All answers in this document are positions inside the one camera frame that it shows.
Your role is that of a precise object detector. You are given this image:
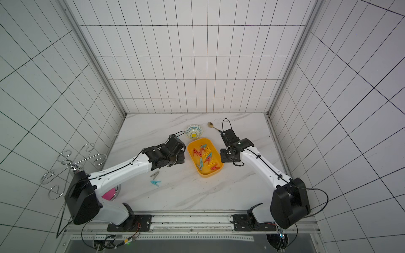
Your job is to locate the yellow storage box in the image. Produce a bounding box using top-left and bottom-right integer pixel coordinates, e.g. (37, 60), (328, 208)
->
(187, 138), (224, 178)

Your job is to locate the grey clothespin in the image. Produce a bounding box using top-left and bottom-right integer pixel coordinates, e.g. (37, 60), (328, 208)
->
(150, 171), (160, 181)

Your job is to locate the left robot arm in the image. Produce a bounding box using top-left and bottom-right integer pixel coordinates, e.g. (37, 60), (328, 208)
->
(65, 147), (185, 226)

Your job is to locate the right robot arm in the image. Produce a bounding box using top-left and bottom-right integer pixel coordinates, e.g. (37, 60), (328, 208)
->
(220, 139), (311, 229)

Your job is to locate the patterned small bowl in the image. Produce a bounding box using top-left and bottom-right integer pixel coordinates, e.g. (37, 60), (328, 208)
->
(185, 124), (202, 140)

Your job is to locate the pink bowl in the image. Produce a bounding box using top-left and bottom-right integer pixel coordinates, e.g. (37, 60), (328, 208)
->
(102, 185), (121, 201)

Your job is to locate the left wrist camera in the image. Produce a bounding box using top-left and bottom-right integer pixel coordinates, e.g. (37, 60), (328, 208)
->
(165, 134), (186, 153)

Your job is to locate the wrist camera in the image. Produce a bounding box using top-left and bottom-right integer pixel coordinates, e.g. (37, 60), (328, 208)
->
(165, 134), (186, 153)
(220, 128), (240, 147)

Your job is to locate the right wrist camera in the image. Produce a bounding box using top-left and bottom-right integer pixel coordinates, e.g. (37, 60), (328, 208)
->
(220, 128), (240, 147)

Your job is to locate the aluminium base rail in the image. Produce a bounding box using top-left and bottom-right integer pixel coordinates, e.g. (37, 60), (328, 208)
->
(61, 211), (323, 247)

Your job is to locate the metal wire cup rack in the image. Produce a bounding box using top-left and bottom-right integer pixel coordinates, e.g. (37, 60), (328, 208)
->
(40, 143), (108, 200)

